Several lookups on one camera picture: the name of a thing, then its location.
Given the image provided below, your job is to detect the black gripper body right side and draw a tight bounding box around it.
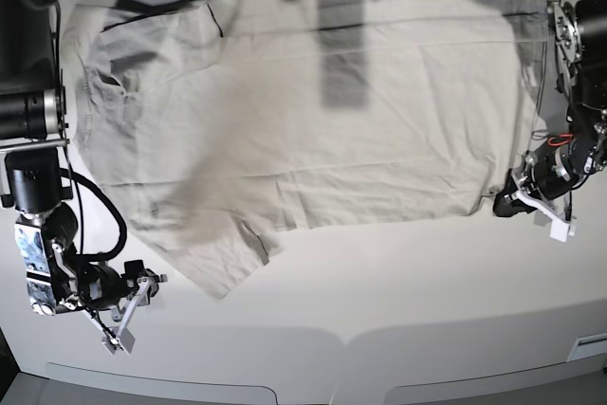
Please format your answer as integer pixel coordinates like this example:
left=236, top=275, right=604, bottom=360
left=75, top=260, right=159, bottom=311

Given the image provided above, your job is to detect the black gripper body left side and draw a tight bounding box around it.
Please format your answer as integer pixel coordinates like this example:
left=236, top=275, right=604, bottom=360
left=522, top=137, right=605, bottom=201

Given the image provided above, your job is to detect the light grey T-shirt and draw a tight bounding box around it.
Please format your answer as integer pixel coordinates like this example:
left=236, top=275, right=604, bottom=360
left=62, top=0, right=548, bottom=299

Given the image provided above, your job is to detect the black robot arm right side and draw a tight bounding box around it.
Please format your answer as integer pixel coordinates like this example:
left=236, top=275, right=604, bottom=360
left=1, top=0, right=167, bottom=321

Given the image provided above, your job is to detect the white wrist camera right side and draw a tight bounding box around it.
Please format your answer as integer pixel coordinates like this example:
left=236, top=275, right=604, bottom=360
left=85, top=274, right=167, bottom=354

